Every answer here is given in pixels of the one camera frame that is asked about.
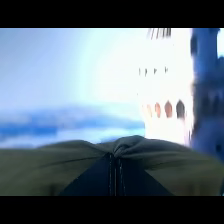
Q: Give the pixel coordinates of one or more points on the brown shirt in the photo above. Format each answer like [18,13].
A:
[40,170]

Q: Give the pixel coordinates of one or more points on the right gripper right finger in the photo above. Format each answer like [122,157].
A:
[138,183]

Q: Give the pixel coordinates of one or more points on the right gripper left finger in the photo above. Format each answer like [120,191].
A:
[95,181]

